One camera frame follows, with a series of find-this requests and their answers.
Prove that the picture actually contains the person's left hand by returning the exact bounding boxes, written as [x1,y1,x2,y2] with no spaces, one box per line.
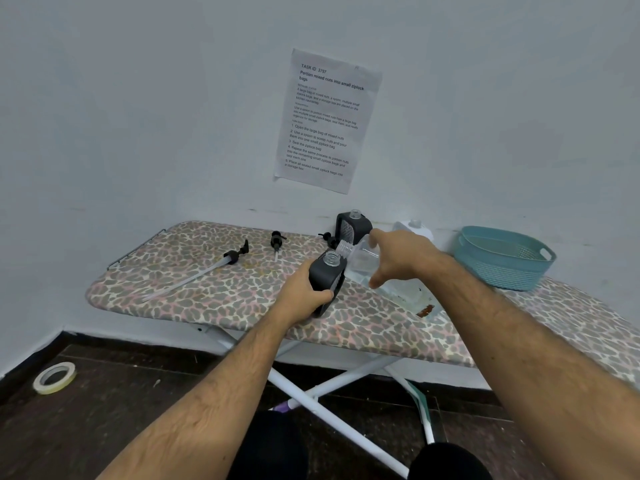
[272,257,335,327]

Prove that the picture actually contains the person's right hand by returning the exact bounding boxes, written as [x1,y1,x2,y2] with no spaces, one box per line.
[368,228,453,291]

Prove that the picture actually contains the white square soap dispenser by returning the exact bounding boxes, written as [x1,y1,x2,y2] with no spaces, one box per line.
[392,219,435,243]

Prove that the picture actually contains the black square dispenser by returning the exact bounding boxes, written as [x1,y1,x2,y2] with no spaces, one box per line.
[308,249,349,318]
[335,209,374,245]

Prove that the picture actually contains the transparent bottle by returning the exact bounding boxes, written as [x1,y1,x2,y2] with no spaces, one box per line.
[335,233,446,321]

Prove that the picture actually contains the black pump with long tube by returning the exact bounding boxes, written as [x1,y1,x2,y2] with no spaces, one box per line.
[141,239,250,301]

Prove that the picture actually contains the person's right forearm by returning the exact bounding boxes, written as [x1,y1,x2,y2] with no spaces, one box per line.
[425,257,640,480]

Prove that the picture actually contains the person's left forearm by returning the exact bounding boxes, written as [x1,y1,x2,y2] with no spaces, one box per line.
[97,309,301,480]

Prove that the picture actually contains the person's left leg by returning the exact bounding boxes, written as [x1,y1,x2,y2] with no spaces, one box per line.
[239,409,311,480]

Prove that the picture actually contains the person's leg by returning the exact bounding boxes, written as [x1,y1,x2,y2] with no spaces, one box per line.
[407,442,493,480]
[239,409,311,480]

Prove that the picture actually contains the person's right leg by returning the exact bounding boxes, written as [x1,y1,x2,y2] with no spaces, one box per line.
[407,442,493,480]

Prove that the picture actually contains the teal plastic basket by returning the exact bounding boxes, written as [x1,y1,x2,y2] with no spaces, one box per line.
[453,225,557,291]

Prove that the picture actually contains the leopard print ironing board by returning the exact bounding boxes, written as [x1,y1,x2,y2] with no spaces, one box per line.
[85,220,640,391]

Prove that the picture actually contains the white ironing board legs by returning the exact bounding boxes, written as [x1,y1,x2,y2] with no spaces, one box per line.
[192,322,436,479]

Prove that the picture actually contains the printed paper sheet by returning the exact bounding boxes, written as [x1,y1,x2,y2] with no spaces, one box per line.
[273,48,384,195]

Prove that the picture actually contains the white tape roll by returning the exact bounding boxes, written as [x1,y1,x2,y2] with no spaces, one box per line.
[33,361,77,395]

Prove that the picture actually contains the metal wire iron rest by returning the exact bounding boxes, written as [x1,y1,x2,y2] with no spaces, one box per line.
[107,228,167,269]

